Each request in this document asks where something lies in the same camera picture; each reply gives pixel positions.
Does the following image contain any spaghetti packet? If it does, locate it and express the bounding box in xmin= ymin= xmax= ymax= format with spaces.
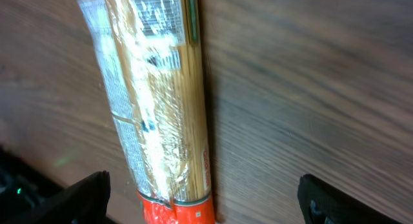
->
xmin=77 ymin=0 xmax=215 ymax=224

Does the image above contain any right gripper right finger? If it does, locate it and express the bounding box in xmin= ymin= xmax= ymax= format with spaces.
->
xmin=297 ymin=174 xmax=400 ymax=224

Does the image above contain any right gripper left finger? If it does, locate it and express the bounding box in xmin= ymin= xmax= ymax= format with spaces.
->
xmin=6 ymin=170 xmax=111 ymax=224

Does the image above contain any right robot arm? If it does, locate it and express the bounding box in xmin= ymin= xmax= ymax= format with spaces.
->
xmin=1 ymin=150 xmax=395 ymax=223

